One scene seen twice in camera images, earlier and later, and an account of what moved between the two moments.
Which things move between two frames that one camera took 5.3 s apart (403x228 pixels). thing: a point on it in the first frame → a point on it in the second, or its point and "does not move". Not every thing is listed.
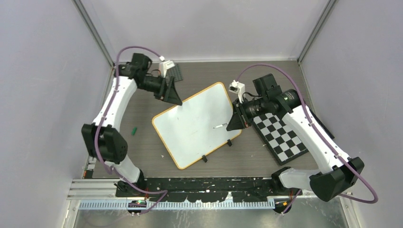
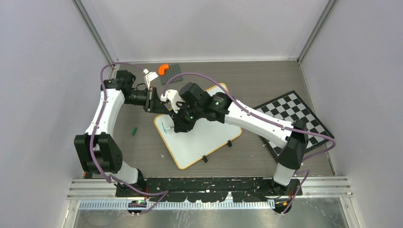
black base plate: (205, 189) does not move
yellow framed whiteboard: (189, 130) does not move
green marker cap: (134, 131) does not move
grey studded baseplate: (174, 71) does not move
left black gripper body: (160, 92) → (148, 104)
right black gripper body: (241, 108) → (186, 118)
